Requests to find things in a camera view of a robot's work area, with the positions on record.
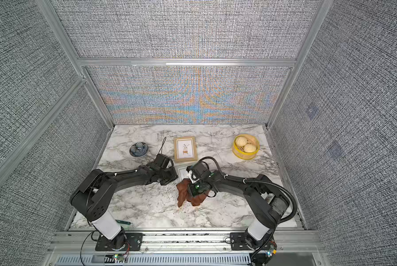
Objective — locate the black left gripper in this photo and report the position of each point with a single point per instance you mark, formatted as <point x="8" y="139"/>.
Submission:
<point x="174" y="176"/>

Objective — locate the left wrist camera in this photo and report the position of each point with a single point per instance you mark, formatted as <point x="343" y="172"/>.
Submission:
<point x="162" y="161"/>

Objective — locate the white steamed bun back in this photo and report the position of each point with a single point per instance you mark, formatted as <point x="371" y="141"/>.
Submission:
<point x="241" y="141"/>

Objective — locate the light wood picture frame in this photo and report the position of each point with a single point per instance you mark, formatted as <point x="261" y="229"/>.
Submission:
<point x="185" y="149"/>

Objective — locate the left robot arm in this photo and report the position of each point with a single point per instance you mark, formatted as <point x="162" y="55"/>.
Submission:
<point x="94" y="194"/>

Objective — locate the brown microfibre cloth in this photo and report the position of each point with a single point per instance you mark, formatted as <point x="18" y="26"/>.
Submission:
<point x="183" y="194"/>

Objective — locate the white steamed bun front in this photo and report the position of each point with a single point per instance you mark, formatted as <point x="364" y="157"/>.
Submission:
<point x="249" y="148"/>

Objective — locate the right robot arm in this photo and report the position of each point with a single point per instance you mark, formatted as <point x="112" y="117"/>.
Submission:
<point x="270" y="203"/>

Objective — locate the white steamed bun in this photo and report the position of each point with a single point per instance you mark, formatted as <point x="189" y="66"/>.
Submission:
<point x="241" y="141"/>
<point x="249" y="148"/>

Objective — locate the yellow rimmed bamboo steamer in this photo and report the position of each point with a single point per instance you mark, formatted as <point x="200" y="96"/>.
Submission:
<point x="239" y="152"/>

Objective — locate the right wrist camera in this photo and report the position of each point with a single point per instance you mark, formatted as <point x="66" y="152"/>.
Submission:
<point x="198" y="171"/>

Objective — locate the grey flower shaped dish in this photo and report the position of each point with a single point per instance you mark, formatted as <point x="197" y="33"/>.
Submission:
<point x="139" y="149"/>

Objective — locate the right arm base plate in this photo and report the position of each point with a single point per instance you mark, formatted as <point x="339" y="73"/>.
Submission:
<point x="238" y="241"/>

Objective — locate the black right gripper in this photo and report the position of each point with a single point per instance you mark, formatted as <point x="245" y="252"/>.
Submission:
<point x="193" y="192"/>

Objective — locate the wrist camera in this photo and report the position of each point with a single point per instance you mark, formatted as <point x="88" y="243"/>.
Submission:
<point x="198" y="171"/>
<point x="162" y="161"/>

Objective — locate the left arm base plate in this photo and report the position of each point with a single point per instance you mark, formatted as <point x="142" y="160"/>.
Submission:
<point x="121" y="242"/>

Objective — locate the grey green picture frame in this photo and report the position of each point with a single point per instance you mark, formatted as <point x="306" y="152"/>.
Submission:
<point x="183" y="172"/>

